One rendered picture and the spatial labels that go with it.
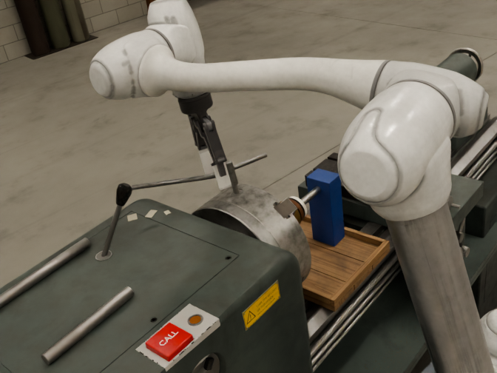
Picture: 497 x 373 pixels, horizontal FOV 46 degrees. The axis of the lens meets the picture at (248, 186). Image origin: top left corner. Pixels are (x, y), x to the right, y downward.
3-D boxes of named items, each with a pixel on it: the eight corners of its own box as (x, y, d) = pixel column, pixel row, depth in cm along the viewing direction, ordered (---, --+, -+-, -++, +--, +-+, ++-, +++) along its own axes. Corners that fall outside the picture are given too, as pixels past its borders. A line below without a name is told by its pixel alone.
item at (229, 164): (242, 199, 148) (230, 158, 143) (245, 202, 146) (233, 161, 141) (234, 203, 148) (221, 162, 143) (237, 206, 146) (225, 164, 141)
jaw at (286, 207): (265, 243, 151) (285, 221, 141) (252, 229, 151) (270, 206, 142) (291, 222, 157) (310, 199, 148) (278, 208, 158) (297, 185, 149)
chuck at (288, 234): (302, 320, 146) (274, 211, 133) (212, 289, 167) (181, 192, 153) (322, 299, 152) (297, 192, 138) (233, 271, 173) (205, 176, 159)
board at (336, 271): (335, 311, 158) (333, 300, 156) (234, 269, 180) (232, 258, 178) (390, 251, 176) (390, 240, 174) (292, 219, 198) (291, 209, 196)
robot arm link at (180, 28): (183, 61, 138) (144, 81, 129) (163, -7, 131) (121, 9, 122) (218, 58, 131) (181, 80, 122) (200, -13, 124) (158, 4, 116)
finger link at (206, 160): (199, 152, 144) (198, 151, 144) (206, 177, 147) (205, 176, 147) (210, 147, 144) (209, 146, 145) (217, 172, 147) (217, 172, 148)
